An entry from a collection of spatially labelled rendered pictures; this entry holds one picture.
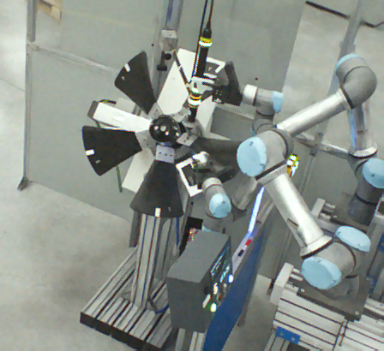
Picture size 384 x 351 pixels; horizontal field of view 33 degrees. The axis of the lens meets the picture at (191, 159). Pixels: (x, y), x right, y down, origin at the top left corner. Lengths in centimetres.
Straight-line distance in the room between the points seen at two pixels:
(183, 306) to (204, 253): 17
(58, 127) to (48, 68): 36
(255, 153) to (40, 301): 181
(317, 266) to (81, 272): 189
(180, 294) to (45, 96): 220
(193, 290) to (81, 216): 225
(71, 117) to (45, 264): 86
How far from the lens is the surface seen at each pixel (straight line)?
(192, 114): 256
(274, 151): 207
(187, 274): 189
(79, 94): 373
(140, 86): 272
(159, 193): 260
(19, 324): 340
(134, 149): 270
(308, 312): 235
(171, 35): 307
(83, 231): 394
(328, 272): 206
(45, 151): 406
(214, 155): 256
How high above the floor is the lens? 251
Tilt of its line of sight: 32 degrees down
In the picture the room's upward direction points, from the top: 11 degrees clockwise
